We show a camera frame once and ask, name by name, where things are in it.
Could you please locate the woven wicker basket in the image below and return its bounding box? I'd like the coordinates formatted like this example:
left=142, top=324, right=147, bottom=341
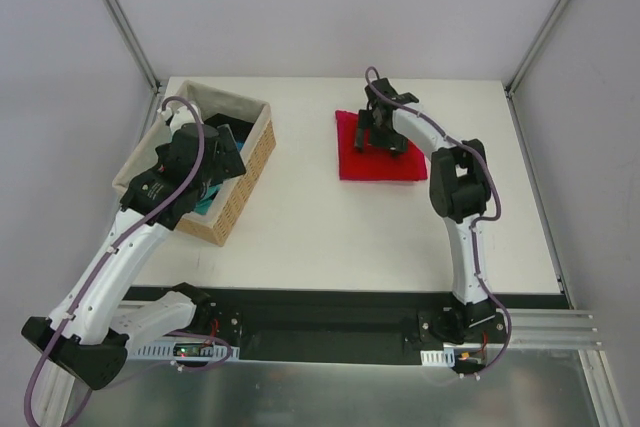
left=112, top=77, right=276, bottom=246

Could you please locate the aluminium rail right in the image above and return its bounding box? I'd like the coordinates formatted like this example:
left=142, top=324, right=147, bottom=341
left=509, top=309, right=603, bottom=350

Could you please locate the aluminium frame post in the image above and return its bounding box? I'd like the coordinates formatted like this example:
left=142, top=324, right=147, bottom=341
left=504, top=0, right=572, bottom=99
left=102, top=0, right=161, bottom=93

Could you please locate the black t shirt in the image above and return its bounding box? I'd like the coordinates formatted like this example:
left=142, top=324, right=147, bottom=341
left=204, top=113, right=254, bottom=144

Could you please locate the right white cable duct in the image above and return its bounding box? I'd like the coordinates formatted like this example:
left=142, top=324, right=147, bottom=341
left=420, top=348, right=455, bottom=368

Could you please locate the teal t shirt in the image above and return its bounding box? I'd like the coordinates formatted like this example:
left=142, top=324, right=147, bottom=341
left=193, top=141, right=246, bottom=215

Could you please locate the white cable duct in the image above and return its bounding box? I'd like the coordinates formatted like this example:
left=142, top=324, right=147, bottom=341
left=128, top=339, right=228, bottom=362
left=420, top=348, right=455, bottom=368

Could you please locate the right aluminium frame post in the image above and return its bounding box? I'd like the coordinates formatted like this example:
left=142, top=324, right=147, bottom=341
left=504, top=0, right=572, bottom=99

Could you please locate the left white cable duct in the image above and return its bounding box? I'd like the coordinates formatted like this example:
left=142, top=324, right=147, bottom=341
left=128, top=339, right=228, bottom=362

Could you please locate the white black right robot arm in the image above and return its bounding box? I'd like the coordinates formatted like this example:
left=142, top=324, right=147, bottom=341
left=354, top=78, right=501, bottom=344

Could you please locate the left aluminium frame post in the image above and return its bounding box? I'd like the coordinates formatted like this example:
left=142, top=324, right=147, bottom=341
left=102, top=0, right=161, bottom=93

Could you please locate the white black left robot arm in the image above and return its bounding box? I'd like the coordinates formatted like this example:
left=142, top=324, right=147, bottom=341
left=21, top=122, right=246, bottom=390

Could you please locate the red t shirt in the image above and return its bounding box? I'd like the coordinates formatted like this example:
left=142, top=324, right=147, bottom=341
left=335, top=110, right=428, bottom=182

